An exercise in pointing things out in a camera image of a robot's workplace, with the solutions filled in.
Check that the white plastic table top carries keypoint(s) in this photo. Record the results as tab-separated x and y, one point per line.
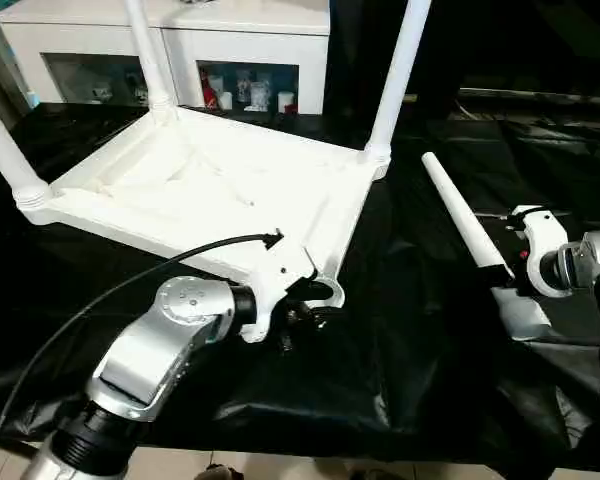
210	190

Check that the white plastic table leg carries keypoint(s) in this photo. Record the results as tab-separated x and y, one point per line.
460	215
400	70
0	150
145	50

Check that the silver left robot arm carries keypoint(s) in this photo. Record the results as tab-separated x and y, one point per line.
150	360

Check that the black mat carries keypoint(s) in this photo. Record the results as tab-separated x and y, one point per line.
380	370

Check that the black furniture with gold label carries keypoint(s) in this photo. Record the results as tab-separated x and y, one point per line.
520	40

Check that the white cabinet with glass doors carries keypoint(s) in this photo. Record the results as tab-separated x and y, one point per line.
230	25

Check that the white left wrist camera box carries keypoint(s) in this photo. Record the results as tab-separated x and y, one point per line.
280	275

